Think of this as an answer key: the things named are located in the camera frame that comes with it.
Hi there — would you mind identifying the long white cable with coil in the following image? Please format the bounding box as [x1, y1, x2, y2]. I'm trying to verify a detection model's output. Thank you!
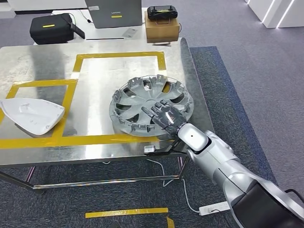
[102, 158, 201, 215]

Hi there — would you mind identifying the grey card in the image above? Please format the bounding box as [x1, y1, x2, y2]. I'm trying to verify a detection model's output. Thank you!
[122, 28, 138, 39]

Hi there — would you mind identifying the black right camera bracket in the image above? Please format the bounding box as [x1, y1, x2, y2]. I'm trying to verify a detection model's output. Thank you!
[145, 138, 189, 157]

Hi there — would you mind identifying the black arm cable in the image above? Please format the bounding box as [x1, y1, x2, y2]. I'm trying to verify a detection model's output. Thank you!
[284, 189, 304, 204]

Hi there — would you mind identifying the steel workbench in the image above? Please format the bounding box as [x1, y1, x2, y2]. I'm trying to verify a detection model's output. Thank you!
[0, 38, 216, 194]

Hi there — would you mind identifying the black laptop cable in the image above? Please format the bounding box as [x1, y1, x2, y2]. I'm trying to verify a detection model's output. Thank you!
[79, 10, 93, 24]

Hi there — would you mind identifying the white floor power strip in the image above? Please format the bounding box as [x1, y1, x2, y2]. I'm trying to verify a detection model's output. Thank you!
[198, 201, 231, 217]

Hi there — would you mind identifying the large yellow tape rectangle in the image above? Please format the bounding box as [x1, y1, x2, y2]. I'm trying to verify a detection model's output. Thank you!
[62, 51, 177, 148]

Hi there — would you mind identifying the grey plastic wheel cover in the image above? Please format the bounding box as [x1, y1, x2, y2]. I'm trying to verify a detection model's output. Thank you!
[109, 75, 195, 137]

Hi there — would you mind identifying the black handheld controller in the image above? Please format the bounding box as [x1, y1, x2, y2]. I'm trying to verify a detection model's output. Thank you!
[146, 5, 178, 22]

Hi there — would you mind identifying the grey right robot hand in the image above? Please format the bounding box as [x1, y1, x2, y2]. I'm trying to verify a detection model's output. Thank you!
[141, 99, 188, 136]

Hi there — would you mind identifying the white car mirror cover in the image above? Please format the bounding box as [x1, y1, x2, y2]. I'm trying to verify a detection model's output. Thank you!
[0, 97, 66, 136]

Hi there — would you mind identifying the grey laptop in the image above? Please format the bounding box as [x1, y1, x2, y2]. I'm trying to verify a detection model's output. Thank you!
[85, 0, 143, 29]

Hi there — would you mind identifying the black case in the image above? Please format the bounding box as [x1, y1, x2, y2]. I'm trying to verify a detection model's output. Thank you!
[29, 13, 86, 45]

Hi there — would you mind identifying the white cabinet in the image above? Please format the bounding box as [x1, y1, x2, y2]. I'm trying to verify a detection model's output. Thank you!
[244, 0, 304, 29]

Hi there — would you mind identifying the brown cardboard box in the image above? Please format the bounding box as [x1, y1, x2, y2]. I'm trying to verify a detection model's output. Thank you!
[145, 14, 180, 44]

